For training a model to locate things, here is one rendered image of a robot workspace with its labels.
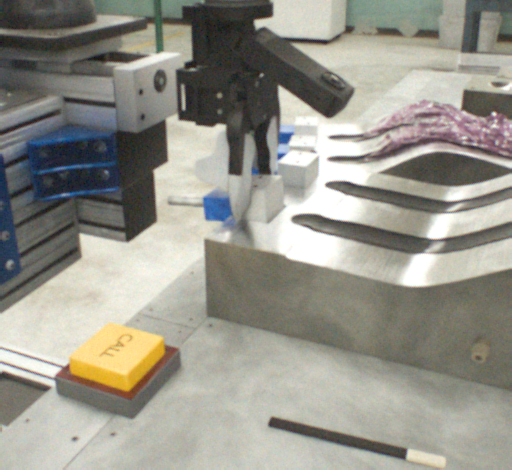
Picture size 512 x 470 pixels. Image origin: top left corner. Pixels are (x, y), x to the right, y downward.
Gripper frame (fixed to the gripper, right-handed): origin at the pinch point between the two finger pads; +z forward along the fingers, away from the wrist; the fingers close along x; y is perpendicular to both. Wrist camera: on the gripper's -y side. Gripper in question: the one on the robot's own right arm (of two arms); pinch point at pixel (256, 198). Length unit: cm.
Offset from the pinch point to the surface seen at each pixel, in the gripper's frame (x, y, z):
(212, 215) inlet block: 2.3, 4.2, 1.9
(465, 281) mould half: 8.4, -22.9, 0.6
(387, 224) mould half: -3.4, -13.5, 2.0
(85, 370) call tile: 23.9, 5.3, 7.7
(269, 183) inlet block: 0.4, -1.6, -2.1
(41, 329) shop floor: -73, 107, 91
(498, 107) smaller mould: -78, -18, 7
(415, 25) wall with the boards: -715, 121, 78
